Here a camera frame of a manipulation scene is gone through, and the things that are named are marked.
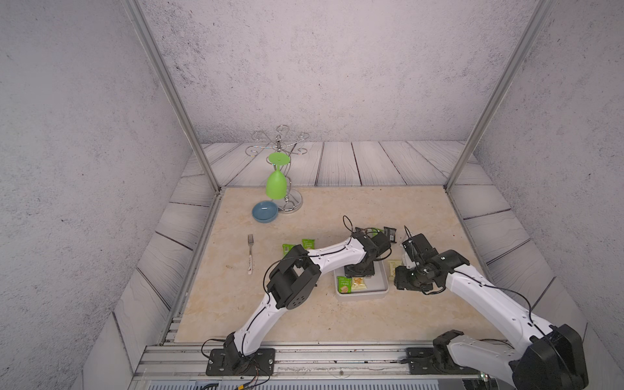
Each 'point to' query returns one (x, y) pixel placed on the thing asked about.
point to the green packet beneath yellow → (344, 284)
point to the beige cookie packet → (392, 266)
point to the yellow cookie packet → (358, 283)
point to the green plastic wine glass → (276, 184)
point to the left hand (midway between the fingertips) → (367, 278)
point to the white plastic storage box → (377, 285)
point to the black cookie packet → (391, 232)
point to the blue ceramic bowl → (265, 212)
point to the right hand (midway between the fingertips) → (403, 282)
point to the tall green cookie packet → (286, 249)
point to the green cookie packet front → (309, 244)
